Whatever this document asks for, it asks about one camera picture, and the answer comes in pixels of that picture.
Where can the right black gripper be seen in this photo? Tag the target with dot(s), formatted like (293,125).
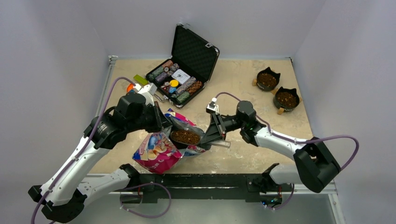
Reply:
(215,130)

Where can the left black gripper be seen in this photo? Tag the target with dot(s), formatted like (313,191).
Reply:
(160,121)

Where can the clear plastic scoop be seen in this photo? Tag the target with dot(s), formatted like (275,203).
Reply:
(219,143)

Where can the pink blue pet food bag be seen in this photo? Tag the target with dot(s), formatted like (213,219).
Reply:
(161,151)

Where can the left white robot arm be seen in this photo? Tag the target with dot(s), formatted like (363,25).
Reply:
(64,196)

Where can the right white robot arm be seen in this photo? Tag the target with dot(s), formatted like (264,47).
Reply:
(314,165)

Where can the orange toy piece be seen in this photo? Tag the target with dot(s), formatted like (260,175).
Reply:
(130,88)

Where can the green toy piece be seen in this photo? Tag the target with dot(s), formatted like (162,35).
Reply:
(140,80)

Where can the yellow round chip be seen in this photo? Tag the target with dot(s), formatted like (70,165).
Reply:
(174,83)

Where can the black poker chip case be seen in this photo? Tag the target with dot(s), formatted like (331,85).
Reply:
(193,55)

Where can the white card box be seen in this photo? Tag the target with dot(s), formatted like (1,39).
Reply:
(180,76)

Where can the wooden bowl stand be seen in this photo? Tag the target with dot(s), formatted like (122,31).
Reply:
(281,108)

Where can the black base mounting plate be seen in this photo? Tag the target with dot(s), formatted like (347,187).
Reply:
(250,188)

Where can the far black cat bowl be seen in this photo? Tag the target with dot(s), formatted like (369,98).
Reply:
(267,79)

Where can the black cat bowl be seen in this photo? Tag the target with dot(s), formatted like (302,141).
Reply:
(267,79)
(286,98)

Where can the near black cat bowl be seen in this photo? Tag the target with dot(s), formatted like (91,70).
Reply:
(286,98)

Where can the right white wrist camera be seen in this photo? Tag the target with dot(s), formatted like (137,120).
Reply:
(212,107)

